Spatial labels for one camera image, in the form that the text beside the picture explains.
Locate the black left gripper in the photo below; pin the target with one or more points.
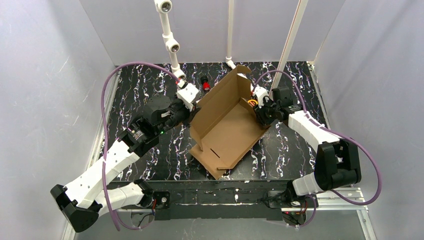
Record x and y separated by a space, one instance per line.
191 112

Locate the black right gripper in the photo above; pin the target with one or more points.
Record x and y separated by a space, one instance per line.
262 116

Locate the brown cardboard box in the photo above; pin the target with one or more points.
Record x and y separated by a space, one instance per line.
225 128

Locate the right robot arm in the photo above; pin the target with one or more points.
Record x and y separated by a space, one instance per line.
337 161

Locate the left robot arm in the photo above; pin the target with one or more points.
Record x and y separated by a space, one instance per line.
85 199

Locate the yellow tape measure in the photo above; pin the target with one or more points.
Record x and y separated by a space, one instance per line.
253 102

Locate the red black knob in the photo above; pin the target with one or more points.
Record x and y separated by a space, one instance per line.
205 83

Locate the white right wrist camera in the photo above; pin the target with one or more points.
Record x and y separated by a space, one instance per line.
260 94

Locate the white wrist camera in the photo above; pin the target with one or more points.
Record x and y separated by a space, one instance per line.
188 93
260 94

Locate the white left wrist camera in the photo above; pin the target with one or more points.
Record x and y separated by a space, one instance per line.
188 93

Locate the white PVC pipe frame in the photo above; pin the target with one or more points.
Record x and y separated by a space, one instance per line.
163 7

